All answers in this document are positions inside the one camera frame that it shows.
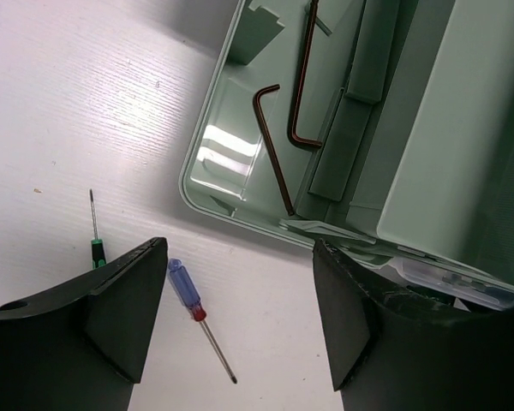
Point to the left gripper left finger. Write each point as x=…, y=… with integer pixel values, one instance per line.
x=83, y=344

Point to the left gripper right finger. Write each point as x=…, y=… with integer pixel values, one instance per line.
x=392, y=348

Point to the small green black screwdriver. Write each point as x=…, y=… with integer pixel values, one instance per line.
x=97, y=245

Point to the blue handled screwdriver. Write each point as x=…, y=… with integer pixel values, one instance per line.
x=189, y=296

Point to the green toolbox with clear lid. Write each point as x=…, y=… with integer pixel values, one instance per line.
x=413, y=102

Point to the large brown hex key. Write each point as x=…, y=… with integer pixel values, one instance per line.
x=299, y=82

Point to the small brown hex key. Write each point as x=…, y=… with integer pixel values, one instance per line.
x=267, y=138

